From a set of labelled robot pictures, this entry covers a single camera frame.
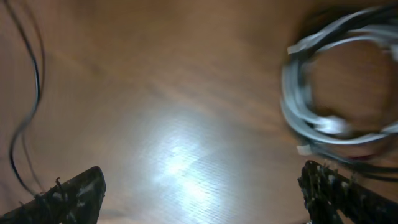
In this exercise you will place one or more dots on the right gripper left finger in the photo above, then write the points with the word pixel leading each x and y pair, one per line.
pixel 77 200

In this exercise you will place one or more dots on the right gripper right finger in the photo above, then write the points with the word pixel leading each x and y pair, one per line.
pixel 325 192

